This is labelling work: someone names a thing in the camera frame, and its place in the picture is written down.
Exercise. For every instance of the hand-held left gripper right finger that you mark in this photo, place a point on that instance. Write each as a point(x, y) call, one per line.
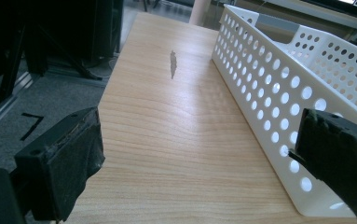
point(340, 155)

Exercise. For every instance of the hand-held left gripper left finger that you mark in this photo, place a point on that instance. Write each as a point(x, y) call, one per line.
point(62, 161)

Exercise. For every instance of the white perforated plastic basket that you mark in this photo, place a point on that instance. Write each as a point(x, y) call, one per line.
point(269, 84)

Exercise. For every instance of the black metal stand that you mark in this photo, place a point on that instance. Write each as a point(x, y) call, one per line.
point(30, 37)

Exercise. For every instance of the metal floor rail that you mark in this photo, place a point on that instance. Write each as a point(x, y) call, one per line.
point(2, 99)

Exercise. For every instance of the pale pink post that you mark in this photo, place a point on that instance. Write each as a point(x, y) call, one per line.
point(200, 11)

